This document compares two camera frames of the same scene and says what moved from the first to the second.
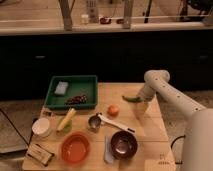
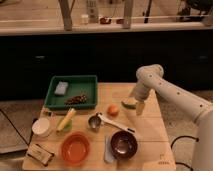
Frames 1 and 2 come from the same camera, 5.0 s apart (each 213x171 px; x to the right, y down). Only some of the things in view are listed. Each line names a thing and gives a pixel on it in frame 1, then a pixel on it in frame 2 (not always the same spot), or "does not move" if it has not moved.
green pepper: (133, 99) → (129, 106)
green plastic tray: (72, 93) does not move
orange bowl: (75, 148) does not move
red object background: (105, 21) does not move
